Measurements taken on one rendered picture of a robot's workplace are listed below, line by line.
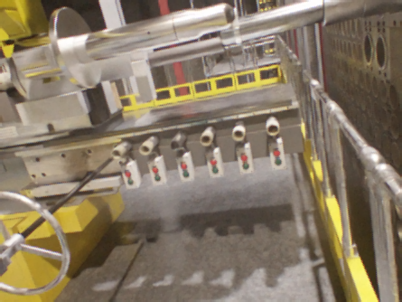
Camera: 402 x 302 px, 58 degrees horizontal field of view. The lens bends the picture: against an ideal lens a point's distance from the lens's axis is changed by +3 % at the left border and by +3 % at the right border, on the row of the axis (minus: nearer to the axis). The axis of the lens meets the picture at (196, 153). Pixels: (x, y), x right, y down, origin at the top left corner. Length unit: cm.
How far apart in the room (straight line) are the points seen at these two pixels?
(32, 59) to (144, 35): 59
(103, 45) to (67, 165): 88
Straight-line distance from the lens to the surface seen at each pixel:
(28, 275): 246
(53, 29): 186
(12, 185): 275
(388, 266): 99
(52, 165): 246
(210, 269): 233
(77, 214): 223
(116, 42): 184
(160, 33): 177
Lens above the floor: 137
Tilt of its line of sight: 18 degrees down
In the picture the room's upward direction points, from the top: 13 degrees counter-clockwise
